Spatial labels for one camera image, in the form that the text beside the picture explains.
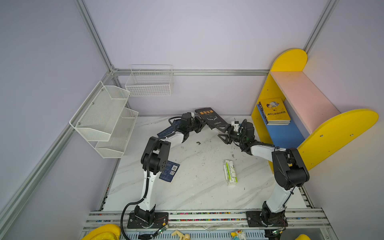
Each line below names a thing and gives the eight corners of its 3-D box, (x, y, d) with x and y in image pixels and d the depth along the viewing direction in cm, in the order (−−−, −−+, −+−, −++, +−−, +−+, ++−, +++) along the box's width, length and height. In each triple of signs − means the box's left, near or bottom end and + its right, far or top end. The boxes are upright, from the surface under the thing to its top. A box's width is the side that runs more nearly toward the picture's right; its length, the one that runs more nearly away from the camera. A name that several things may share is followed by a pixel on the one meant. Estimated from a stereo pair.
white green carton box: (227, 184, 87) (229, 182, 83) (221, 163, 96) (222, 160, 92) (237, 183, 87) (238, 180, 84) (230, 162, 96) (231, 159, 93)
